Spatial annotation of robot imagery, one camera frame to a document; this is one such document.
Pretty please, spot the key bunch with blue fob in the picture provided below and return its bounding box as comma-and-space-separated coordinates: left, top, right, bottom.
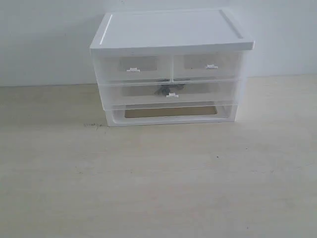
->
155, 84, 185, 96

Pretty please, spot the white plastic drawer cabinet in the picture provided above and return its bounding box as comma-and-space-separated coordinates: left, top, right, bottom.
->
90, 9, 255, 126

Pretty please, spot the clear plastic storage bin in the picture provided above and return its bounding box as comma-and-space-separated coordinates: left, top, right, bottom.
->
99, 81, 241, 111

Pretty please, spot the clear top left drawer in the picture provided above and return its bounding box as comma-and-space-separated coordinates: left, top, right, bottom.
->
94, 56, 172, 83

